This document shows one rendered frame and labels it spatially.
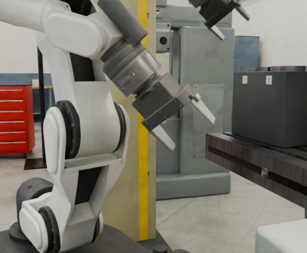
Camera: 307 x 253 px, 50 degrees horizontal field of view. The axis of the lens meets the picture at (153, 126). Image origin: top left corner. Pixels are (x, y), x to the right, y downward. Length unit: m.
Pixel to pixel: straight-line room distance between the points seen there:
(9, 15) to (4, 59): 8.66
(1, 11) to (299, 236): 0.65
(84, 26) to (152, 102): 0.18
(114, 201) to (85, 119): 1.47
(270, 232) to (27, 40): 8.97
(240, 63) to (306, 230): 7.27
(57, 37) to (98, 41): 0.08
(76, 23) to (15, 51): 8.76
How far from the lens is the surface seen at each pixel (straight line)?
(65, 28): 0.60
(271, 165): 0.78
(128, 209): 2.24
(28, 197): 1.19
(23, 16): 0.68
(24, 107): 4.78
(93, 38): 0.58
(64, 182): 0.82
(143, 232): 2.34
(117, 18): 0.59
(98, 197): 0.94
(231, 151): 0.92
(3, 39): 9.39
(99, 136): 0.78
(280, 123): 0.87
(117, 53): 0.59
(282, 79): 0.87
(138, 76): 0.58
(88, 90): 0.81
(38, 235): 1.01
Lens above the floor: 1.12
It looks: 9 degrees down
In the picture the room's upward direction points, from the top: straight up
